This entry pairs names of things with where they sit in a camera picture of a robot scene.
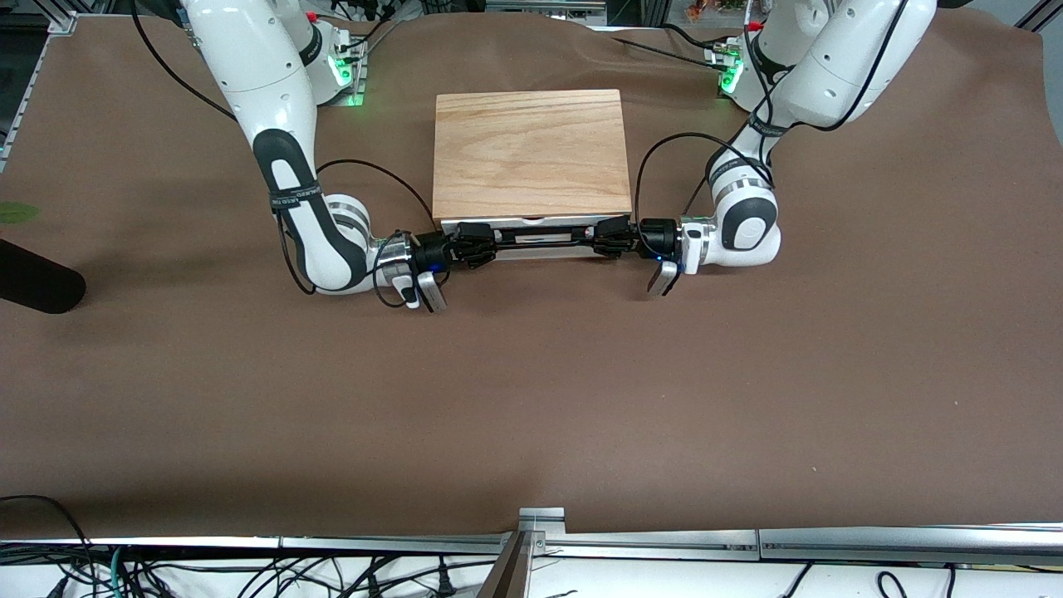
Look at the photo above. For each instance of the brown table cloth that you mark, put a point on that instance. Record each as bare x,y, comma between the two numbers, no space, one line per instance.
531,399

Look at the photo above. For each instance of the wooden drawer box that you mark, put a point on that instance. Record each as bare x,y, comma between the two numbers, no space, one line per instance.
531,149

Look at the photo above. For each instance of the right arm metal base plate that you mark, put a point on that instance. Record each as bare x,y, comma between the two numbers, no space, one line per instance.
359,75

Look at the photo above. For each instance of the aluminium corner bracket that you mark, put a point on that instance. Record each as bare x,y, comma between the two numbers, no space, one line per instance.
541,519

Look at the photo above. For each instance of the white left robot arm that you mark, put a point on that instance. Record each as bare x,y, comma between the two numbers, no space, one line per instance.
839,66

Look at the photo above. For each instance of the slanted aluminium side rail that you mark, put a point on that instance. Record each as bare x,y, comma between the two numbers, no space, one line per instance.
18,116

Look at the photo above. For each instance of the long aluminium frame rail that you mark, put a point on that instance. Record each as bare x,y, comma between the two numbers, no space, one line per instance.
374,545

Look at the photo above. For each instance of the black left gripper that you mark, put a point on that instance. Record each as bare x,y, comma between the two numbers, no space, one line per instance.
657,236

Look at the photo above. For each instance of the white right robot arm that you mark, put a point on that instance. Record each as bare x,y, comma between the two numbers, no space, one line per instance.
257,75

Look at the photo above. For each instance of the black ribbed vase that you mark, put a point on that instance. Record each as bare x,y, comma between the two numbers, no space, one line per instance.
33,282

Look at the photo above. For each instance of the aluminium frame strut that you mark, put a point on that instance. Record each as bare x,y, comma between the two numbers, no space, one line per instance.
508,573

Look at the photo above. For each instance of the short aluminium frame rail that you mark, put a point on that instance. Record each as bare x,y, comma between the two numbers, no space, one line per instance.
913,544

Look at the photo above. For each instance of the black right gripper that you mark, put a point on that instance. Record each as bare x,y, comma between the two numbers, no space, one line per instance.
432,251

